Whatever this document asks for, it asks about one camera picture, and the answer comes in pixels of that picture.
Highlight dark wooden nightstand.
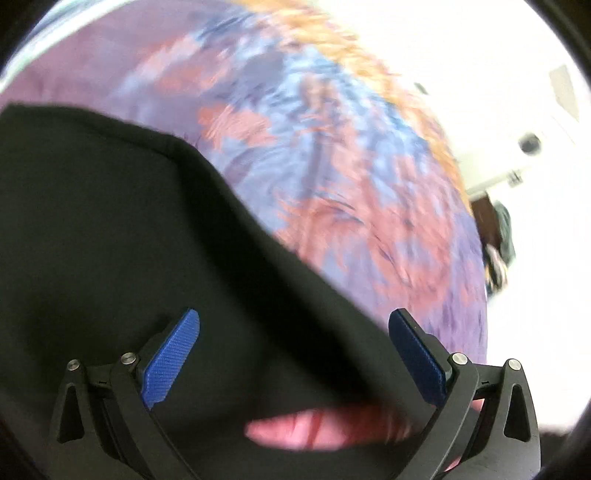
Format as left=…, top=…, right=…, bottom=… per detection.
left=470, top=193, right=502, bottom=250

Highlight pile of clothes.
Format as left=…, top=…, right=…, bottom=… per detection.
left=483, top=202, right=516, bottom=298

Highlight round black door hanging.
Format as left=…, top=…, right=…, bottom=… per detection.
left=519, top=133, right=541, bottom=156

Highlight black pants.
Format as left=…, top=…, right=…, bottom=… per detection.
left=1, top=105, right=435, bottom=479

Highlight colourful floral bedspread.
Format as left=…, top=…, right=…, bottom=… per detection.
left=0, top=0, right=490, bottom=451

